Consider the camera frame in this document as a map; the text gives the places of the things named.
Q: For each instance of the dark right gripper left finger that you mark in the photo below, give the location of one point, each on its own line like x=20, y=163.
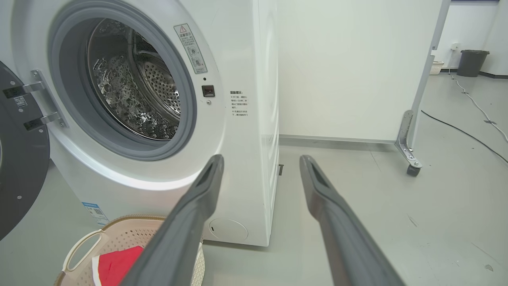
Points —
x=178, y=242

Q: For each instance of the dark grey washing machine door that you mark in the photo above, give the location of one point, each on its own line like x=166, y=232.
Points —
x=24, y=159

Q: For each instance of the metal door hinge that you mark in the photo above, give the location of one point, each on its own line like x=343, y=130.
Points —
x=45, y=97

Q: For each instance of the small QR code sticker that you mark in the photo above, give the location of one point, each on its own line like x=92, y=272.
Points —
x=20, y=101

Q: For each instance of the small white basket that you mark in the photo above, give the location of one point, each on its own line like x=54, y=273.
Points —
x=437, y=67

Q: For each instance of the stainless steel washing machine drum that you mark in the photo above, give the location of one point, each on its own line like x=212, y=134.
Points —
x=131, y=91

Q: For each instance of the white front-load washing machine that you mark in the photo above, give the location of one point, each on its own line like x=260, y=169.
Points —
x=246, y=159

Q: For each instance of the red garment with white trim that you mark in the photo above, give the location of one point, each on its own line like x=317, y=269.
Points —
x=117, y=266

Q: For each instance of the round drain filter cover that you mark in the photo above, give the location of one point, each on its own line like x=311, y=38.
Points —
x=228, y=229

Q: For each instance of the blue energy label sticker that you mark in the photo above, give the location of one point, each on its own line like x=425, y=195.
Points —
x=95, y=213

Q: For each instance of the dark grey trash bin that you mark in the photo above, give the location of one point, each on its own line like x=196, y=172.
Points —
x=472, y=63

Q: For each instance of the printed text label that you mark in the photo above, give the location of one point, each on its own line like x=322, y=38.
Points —
x=239, y=103

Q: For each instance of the white partition panel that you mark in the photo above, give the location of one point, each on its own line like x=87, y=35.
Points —
x=349, y=67

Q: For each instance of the black door latch socket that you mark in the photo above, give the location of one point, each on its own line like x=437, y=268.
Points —
x=208, y=91

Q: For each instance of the cream perforated laundry basket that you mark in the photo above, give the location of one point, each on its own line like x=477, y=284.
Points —
x=127, y=236

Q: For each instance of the warning sticker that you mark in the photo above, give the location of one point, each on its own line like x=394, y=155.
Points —
x=190, y=48

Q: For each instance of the black partition caster wheel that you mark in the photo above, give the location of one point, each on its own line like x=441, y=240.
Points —
x=413, y=170

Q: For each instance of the white wall socket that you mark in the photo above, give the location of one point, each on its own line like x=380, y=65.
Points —
x=455, y=46

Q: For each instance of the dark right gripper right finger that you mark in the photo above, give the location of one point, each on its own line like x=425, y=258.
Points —
x=345, y=238

